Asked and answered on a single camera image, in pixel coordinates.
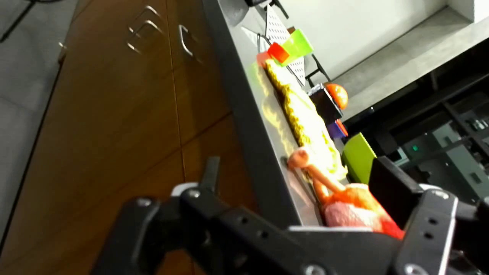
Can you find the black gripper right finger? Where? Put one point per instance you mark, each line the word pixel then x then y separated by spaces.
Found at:
pixel 394 188

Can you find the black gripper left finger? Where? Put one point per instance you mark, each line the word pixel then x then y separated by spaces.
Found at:
pixel 134 229

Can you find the brown wooden drawer front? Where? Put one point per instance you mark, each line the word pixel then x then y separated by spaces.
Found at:
pixel 200 86
pixel 214 158

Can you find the lime green bowl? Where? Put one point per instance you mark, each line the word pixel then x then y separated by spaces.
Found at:
pixel 357 158

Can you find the rubber chicken toy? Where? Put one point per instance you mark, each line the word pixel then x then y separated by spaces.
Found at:
pixel 351 208

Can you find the black equipment rack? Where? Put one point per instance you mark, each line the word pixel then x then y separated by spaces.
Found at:
pixel 437 132

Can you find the large yellow knitted cloth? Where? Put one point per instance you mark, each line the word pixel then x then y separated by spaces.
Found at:
pixel 310 132

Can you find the orange ball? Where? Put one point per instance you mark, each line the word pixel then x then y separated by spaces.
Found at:
pixel 337 95

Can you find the brown wooden cabinet door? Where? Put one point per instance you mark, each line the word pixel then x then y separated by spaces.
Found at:
pixel 111 101

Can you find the green plastic cup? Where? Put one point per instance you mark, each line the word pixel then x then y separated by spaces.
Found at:
pixel 298 45

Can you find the small red block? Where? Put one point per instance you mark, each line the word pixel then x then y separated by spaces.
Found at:
pixel 278 52

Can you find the black-white patterned paper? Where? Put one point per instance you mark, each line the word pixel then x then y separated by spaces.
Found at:
pixel 276 28

